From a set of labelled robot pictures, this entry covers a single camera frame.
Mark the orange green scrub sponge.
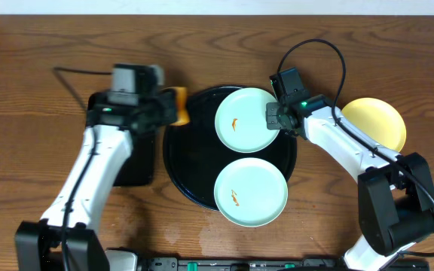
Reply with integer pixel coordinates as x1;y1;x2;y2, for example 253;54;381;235
163;87;190;126

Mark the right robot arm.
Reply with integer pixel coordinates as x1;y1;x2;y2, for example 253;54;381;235
266;68;434;270

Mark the yellow plate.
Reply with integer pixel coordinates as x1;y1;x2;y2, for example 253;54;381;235
341;98;407;152

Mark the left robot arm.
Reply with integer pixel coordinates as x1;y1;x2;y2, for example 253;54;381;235
14;63;179;270

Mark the rectangular black tray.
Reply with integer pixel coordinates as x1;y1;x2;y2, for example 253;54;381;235
85;91;157;187

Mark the light green plate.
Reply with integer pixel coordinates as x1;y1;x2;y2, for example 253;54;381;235
213;157;288;227
214;87;279;153

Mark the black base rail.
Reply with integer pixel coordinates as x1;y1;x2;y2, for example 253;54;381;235
137;256;431;271

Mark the round black tray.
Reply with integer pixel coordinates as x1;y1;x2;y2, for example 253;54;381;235
163;85;298;211

